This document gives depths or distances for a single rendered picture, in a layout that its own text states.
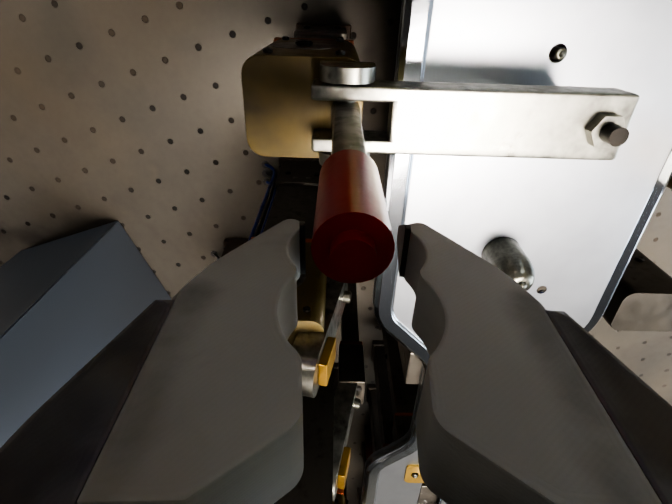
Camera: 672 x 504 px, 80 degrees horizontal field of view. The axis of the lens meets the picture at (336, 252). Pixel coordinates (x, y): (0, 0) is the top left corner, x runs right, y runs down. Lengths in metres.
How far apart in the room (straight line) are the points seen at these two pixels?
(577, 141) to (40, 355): 0.58
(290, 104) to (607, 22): 0.21
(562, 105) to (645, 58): 0.11
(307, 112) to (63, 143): 0.54
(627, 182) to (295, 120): 0.26
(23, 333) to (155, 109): 0.33
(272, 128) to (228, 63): 0.37
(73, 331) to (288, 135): 0.46
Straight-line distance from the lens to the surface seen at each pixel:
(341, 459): 0.43
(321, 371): 0.30
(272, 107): 0.26
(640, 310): 0.50
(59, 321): 0.63
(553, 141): 0.26
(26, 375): 0.59
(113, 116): 0.70
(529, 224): 0.37
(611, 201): 0.39
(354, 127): 0.19
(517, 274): 0.34
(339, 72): 0.22
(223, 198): 0.68
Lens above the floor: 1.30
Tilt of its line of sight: 58 degrees down
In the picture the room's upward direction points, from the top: 179 degrees counter-clockwise
